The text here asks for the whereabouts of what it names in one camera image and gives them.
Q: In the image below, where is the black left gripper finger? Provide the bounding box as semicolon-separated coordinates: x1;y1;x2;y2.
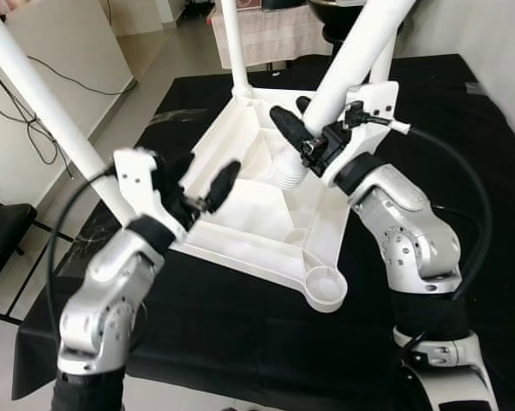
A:
201;160;243;213
166;151;198;186

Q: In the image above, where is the white plastic table leg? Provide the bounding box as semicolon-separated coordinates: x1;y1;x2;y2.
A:
368;34;397;86
270;0;416;189
0;0;138;228
219;0;251;95

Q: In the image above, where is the clear tape patch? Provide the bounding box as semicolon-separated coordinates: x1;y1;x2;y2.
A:
56;201;125;279
150;107;207;126

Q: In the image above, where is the white plastic table top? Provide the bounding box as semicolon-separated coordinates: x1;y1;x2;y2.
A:
167;86;352;313

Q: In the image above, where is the white cloth covered bench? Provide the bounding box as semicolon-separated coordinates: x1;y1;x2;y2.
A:
210;4;335;69

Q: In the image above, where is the round dark metal basin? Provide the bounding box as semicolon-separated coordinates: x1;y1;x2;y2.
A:
307;0;369;27

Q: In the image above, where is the black tablecloth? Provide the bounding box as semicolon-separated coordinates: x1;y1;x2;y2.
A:
13;53;515;403

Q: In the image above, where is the black folding chair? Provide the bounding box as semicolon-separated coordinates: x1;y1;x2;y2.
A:
0;197;74;325

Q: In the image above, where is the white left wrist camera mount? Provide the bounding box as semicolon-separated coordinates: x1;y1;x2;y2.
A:
113;147;198;242

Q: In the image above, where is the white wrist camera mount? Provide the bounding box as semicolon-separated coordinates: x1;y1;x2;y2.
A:
321;81;412;185
113;147;198;242

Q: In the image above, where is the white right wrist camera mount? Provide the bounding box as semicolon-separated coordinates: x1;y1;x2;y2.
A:
321;81;412;185

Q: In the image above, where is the black power cable with adapter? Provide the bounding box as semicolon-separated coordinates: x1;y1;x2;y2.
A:
0;51;134;168

